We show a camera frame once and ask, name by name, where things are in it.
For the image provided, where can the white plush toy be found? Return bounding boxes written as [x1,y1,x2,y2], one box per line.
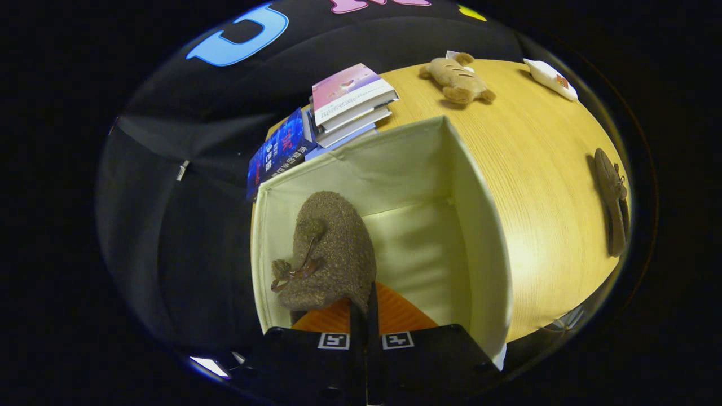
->
[523,58,579,102]

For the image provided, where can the brown fuzzy shoe with bow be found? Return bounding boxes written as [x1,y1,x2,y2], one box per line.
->
[593,148,629,258]
[271,191,377,314]

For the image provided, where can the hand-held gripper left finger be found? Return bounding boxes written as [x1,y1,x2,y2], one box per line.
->
[241,298,367,406]

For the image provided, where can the green fabric storage box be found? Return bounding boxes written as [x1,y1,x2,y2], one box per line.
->
[250,116,513,364]

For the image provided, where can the brown striped plush toy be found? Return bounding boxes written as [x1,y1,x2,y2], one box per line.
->
[419,52,497,106]

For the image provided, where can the white book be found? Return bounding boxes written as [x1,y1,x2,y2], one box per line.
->
[316,106,393,143]

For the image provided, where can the black backdrop cloth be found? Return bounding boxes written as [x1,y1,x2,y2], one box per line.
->
[96,0,531,361]

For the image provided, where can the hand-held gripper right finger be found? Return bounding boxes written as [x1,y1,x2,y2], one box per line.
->
[368,282,501,406]

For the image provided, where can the light blue book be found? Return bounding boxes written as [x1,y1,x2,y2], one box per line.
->
[319,123,377,160]

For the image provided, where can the pink cover book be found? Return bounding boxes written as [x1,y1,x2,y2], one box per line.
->
[311,63,398,127]

